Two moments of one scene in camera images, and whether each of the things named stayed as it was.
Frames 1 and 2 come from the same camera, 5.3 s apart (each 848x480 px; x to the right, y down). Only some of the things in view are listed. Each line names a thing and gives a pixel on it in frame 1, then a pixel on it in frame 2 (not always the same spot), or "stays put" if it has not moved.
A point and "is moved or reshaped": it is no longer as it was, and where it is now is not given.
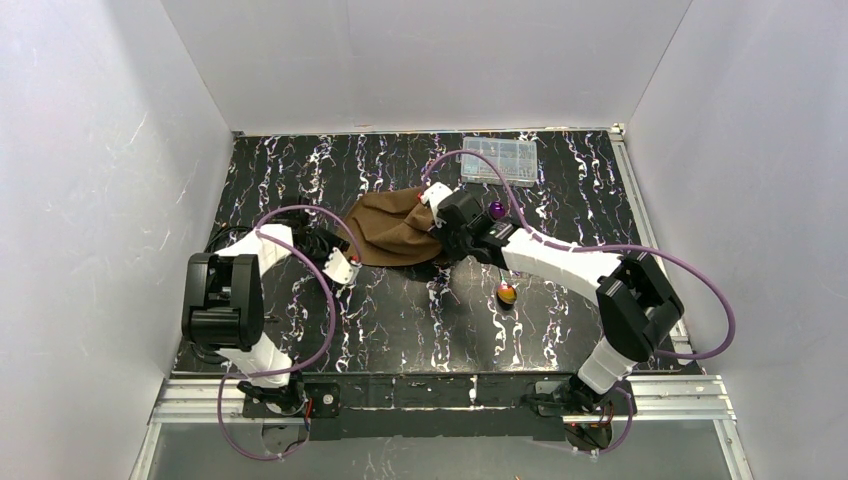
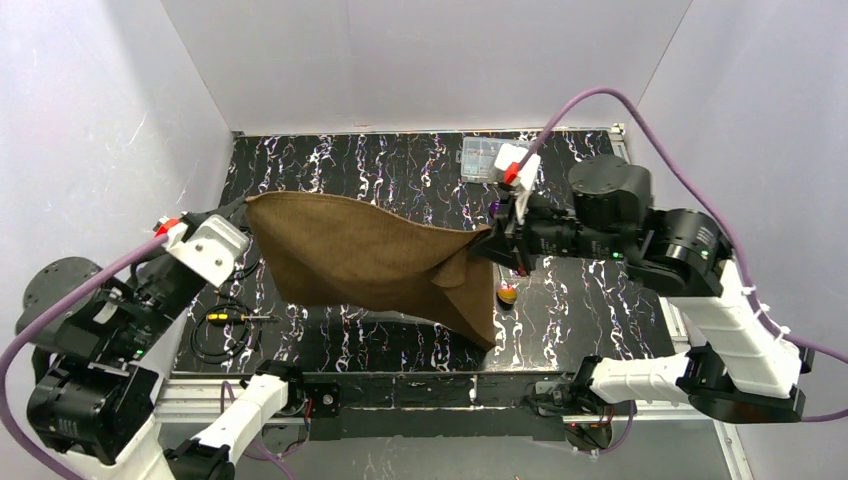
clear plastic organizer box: (515, 159) stays put
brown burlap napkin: (393, 228) is moved or reshaped
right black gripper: (444, 225) → (515, 235)
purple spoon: (497, 209) stays put
